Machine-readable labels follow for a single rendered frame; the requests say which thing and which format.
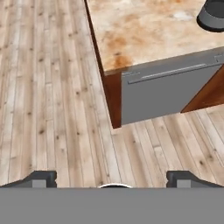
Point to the dark grey round pot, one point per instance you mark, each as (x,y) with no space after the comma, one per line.
(211,15)

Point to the brown wooden cabinet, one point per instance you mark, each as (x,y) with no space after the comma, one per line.
(115,96)

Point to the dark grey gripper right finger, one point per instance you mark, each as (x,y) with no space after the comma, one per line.
(178,176)

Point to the grey dishwasher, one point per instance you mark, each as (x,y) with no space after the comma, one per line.
(163,93)

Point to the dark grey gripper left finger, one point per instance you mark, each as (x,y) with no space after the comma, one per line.
(43,177)

